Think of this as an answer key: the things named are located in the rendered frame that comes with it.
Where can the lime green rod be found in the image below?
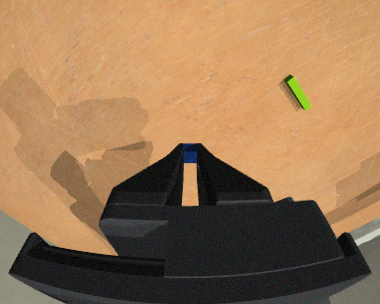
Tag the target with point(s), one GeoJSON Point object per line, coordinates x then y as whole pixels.
{"type": "Point", "coordinates": [297, 92]}

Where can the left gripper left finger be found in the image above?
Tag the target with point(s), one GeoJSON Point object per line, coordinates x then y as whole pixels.
{"type": "Point", "coordinates": [154, 184]}

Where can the small blue block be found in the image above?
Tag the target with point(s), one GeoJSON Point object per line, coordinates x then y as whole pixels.
{"type": "Point", "coordinates": [190, 153]}

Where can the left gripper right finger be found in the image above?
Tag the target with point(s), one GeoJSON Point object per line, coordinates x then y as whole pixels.
{"type": "Point", "coordinates": [226, 185]}

